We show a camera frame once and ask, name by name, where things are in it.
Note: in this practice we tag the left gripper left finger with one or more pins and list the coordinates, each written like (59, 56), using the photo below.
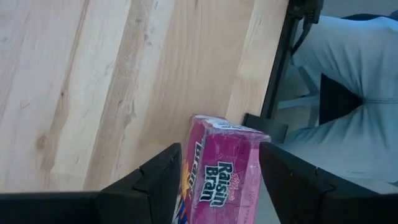
(109, 208)

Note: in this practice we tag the pink raisin bran cereal box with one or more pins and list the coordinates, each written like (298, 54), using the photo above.
(224, 174)

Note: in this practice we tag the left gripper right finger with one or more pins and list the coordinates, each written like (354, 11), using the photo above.
(311, 202)

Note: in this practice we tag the person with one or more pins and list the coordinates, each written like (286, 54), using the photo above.
(357, 56)

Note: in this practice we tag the black office chair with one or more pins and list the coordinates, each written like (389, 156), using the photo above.
(335, 99)

